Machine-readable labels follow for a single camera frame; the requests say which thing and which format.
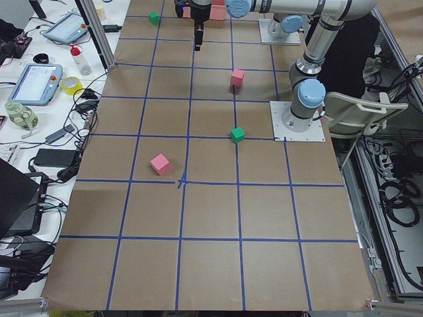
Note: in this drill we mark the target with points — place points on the black laptop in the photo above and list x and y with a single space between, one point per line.
21 199

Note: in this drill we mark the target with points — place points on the green cube near base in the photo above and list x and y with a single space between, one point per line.
237 135

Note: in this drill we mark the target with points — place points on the green cube far corner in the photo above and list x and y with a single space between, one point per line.
154 18

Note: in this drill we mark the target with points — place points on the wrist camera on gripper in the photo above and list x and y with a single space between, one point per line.
179 7

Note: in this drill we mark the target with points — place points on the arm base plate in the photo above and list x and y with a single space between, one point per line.
287 127
266 39

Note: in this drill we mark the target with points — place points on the yellow tape roll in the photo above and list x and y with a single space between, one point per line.
71 85

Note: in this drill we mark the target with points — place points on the aluminium frame post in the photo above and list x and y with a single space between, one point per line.
87 10

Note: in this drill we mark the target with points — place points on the person in black shirt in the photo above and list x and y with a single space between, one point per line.
342 70

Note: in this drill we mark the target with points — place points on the pink cube near centre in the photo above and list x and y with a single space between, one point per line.
237 77

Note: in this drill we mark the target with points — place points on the pink plastic bin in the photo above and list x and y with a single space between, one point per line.
218 12

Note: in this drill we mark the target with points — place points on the far teach pendant tablet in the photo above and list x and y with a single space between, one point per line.
67 30

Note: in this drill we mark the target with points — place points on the black power adapter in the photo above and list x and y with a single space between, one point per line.
55 157

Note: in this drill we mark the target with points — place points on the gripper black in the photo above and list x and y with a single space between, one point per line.
199 13

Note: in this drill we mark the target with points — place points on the near teach pendant tablet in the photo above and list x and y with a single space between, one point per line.
37 84

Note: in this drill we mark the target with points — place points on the teach pendant tablet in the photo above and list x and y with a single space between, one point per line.
67 30
37 84

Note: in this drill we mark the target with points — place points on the grey office chair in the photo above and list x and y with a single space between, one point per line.
350 117

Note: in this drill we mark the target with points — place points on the paper cup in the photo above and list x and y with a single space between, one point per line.
99 8

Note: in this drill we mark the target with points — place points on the pink cube near edge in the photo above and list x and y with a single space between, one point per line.
160 164

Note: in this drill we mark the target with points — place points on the small black power brick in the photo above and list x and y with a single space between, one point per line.
111 28

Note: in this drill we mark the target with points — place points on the red cap squeeze bottle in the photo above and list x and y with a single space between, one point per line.
80 61

